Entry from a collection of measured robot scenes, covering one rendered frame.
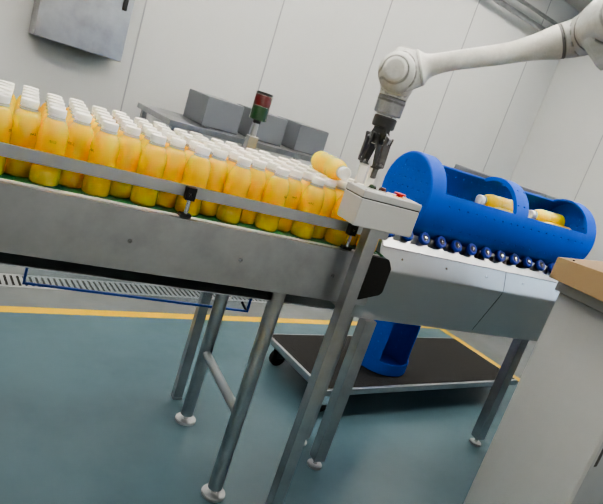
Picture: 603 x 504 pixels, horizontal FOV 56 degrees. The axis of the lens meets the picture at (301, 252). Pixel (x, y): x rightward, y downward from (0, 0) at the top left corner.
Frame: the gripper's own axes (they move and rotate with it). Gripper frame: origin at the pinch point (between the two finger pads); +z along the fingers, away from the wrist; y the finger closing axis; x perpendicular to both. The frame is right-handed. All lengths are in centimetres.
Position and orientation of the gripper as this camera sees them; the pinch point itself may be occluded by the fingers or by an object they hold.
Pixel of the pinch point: (365, 176)
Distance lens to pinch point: 188.1
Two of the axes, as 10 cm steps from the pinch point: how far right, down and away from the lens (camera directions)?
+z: -3.0, 9.2, 2.4
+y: -4.0, -3.5, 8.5
